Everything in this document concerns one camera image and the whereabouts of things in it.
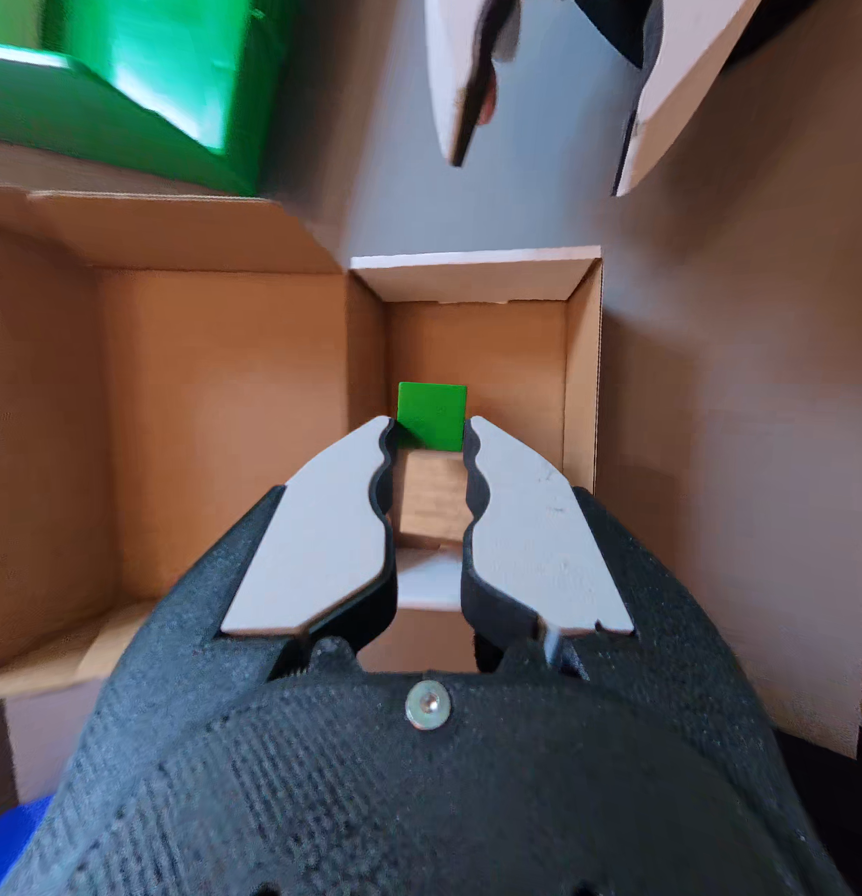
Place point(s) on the green plastic bin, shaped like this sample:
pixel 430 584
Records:
pixel 123 91

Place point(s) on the white cardboard mailer box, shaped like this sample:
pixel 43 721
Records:
pixel 214 392

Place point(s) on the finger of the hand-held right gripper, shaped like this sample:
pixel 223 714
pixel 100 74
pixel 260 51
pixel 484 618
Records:
pixel 459 63
pixel 690 63

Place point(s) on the blue plastic bin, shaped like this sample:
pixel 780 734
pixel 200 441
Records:
pixel 11 847

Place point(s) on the green wooden cube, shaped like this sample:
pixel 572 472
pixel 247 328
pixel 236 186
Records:
pixel 431 413

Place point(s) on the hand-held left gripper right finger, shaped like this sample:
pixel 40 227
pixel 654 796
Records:
pixel 543 539

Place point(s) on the natural wooden cube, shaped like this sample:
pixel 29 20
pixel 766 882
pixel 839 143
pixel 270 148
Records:
pixel 431 493

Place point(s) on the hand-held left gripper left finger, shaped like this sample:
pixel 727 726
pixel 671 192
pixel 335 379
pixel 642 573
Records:
pixel 319 539

